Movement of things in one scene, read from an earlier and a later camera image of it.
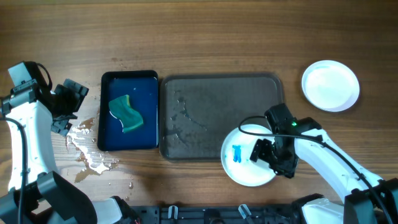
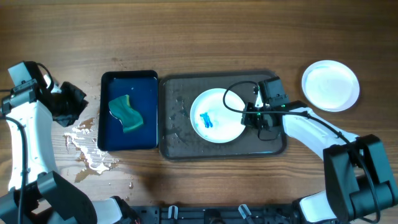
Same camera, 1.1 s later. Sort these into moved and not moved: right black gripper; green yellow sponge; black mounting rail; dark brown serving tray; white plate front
Moved: white plate front; right black gripper
Not moved: black mounting rail; dark brown serving tray; green yellow sponge
